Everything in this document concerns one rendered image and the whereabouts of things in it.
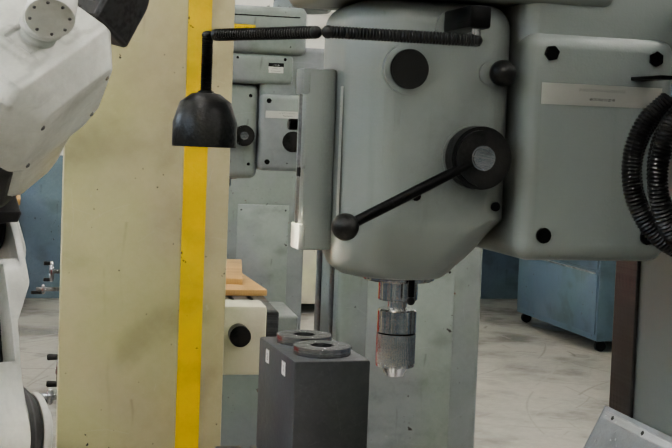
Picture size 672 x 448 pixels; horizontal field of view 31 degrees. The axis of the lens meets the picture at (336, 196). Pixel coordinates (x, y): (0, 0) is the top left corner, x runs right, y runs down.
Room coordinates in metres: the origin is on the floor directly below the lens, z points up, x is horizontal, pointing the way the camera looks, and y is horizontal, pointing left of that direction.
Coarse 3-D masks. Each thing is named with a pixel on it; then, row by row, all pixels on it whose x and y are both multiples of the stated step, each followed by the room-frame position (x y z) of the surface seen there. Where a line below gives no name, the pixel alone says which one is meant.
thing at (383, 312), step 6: (384, 306) 1.46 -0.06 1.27; (378, 312) 1.44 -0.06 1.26; (384, 312) 1.43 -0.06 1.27; (390, 312) 1.42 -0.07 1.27; (396, 312) 1.42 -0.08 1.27; (402, 312) 1.42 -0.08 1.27; (408, 312) 1.43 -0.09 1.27; (414, 312) 1.43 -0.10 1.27; (390, 318) 1.42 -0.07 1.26; (396, 318) 1.42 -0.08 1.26; (402, 318) 1.42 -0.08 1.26; (408, 318) 1.43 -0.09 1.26; (414, 318) 1.43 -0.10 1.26
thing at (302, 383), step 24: (288, 336) 1.93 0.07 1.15; (312, 336) 1.94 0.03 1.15; (264, 360) 1.96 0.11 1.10; (288, 360) 1.82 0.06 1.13; (312, 360) 1.80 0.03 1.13; (336, 360) 1.81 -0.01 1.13; (360, 360) 1.82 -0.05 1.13; (264, 384) 1.96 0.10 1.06; (288, 384) 1.82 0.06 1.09; (312, 384) 1.80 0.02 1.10; (336, 384) 1.81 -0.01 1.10; (360, 384) 1.82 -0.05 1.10; (264, 408) 1.95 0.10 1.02; (288, 408) 1.81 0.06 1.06; (312, 408) 1.80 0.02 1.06; (336, 408) 1.81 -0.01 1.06; (360, 408) 1.82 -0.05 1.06; (264, 432) 1.94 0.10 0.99; (288, 432) 1.81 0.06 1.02; (312, 432) 1.80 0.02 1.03; (336, 432) 1.81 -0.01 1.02; (360, 432) 1.82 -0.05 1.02
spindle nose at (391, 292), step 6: (378, 282) 1.44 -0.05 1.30; (378, 288) 1.44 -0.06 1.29; (384, 288) 1.43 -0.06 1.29; (390, 288) 1.42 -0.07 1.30; (396, 288) 1.42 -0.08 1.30; (402, 288) 1.42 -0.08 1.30; (378, 294) 1.44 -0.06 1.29; (384, 294) 1.43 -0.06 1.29; (390, 294) 1.42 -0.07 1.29; (396, 294) 1.42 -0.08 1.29; (402, 294) 1.42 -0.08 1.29; (384, 300) 1.43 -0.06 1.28; (390, 300) 1.42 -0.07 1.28; (396, 300) 1.42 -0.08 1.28; (402, 300) 1.42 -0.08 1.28
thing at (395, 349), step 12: (384, 324) 1.43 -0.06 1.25; (396, 324) 1.42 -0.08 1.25; (408, 324) 1.43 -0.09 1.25; (384, 336) 1.43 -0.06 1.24; (396, 336) 1.42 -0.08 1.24; (408, 336) 1.43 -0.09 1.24; (384, 348) 1.43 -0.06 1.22; (396, 348) 1.42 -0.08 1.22; (408, 348) 1.43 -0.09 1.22; (384, 360) 1.43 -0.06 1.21; (396, 360) 1.42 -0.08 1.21; (408, 360) 1.43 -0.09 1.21
